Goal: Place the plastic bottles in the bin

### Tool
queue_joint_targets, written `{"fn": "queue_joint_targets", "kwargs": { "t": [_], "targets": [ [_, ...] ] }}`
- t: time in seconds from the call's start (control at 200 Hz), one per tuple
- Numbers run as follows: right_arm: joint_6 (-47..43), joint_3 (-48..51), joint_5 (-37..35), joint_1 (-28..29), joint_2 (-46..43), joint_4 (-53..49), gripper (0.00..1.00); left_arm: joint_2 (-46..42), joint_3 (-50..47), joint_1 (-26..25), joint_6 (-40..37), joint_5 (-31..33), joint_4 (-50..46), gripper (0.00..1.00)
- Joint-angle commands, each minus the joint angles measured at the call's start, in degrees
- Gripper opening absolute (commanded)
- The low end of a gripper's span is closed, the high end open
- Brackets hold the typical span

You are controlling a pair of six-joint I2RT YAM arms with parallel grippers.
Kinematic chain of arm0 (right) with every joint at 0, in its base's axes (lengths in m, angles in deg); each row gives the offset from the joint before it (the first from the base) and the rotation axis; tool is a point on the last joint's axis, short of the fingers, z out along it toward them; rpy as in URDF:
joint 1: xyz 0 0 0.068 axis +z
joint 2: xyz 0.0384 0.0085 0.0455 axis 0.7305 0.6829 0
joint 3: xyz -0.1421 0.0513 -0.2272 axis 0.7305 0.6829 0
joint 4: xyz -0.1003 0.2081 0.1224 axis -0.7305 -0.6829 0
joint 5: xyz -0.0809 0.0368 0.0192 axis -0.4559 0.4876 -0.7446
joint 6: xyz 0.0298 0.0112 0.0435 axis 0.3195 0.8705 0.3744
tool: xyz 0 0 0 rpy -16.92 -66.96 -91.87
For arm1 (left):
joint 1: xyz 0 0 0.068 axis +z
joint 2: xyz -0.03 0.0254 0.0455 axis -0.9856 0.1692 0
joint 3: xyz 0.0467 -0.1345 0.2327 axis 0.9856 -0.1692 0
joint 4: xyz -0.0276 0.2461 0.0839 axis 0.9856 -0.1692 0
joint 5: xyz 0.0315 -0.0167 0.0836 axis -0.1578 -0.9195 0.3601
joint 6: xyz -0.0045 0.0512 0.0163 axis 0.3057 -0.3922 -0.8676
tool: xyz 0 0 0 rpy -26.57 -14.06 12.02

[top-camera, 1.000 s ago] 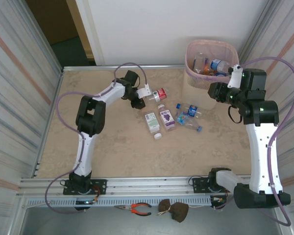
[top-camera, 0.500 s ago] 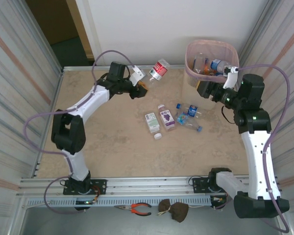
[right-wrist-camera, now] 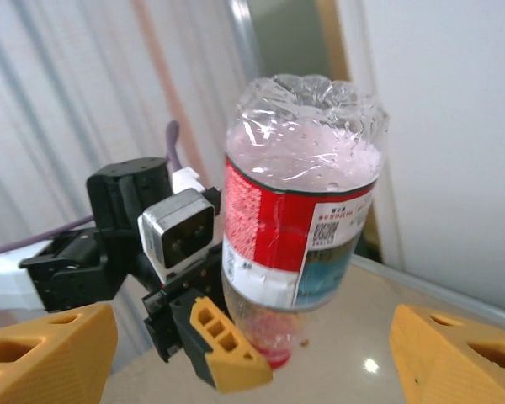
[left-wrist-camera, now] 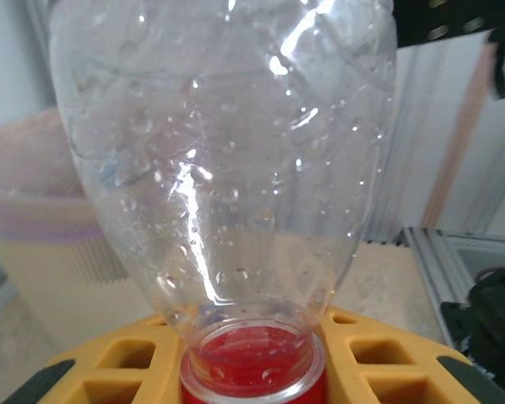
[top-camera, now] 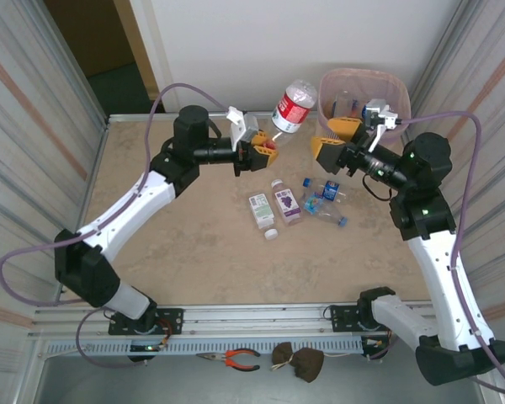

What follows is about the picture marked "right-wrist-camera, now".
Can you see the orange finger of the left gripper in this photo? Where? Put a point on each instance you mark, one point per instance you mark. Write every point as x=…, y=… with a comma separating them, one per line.
x=223, y=349

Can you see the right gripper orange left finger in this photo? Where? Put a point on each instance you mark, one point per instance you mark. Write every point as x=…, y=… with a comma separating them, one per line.
x=46, y=370

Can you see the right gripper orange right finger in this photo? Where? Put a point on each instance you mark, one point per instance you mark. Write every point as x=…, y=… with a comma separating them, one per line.
x=458, y=370

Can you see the clear bottle red label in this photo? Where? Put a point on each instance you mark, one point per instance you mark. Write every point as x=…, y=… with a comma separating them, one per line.
x=278, y=235

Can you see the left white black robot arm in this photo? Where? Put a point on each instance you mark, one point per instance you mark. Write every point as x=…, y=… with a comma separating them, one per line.
x=4, y=282

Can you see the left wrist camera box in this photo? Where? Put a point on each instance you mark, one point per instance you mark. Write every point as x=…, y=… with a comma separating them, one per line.
x=181, y=235

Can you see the aluminium corner post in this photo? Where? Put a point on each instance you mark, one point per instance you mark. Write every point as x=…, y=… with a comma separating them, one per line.
x=244, y=33

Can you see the white beige door frame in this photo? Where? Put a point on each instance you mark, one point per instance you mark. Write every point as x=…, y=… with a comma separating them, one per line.
x=341, y=63

